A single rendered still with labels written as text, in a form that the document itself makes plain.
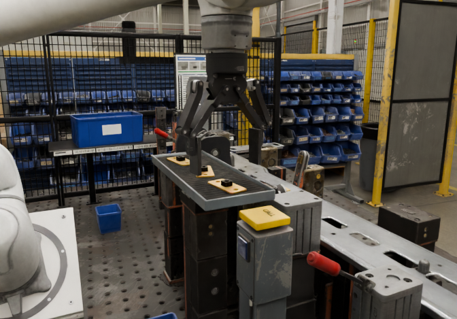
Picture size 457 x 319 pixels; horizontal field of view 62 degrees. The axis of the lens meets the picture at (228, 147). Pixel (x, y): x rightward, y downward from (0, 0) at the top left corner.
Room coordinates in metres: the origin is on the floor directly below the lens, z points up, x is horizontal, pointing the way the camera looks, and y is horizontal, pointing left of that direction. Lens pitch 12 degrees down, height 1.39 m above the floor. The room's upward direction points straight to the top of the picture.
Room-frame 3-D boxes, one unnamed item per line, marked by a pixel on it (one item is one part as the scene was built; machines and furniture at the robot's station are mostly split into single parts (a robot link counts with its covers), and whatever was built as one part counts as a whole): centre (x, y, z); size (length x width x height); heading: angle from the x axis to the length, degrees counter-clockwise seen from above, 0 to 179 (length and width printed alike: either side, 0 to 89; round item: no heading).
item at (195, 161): (0.66, 0.06, 1.23); 0.03 x 0.01 x 0.07; 35
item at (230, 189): (0.70, 0.00, 1.17); 0.08 x 0.04 x 0.01; 35
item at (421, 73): (3.83, -1.93, 1.00); 1.04 x 0.14 x 2.00; 110
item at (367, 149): (4.24, -1.73, 0.36); 0.50 x 0.50 x 0.73
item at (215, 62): (0.70, 0.00, 1.36); 0.08 x 0.07 x 0.09; 125
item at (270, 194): (0.80, 0.05, 1.16); 0.37 x 0.14 x 0.02; 25
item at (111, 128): (1.80, 0.58, 1.09); 0.30 x 0.17 x 0.13; 121
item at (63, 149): (1.88, 0.41, 1.01); 0.90 x 0.22 x 0.03; 115
